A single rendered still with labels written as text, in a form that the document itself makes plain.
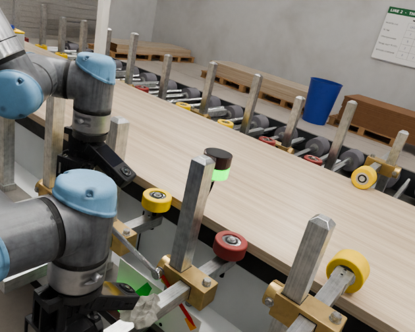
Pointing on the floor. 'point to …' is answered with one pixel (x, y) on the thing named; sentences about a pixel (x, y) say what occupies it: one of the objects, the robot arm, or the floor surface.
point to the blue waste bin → (320, 100)
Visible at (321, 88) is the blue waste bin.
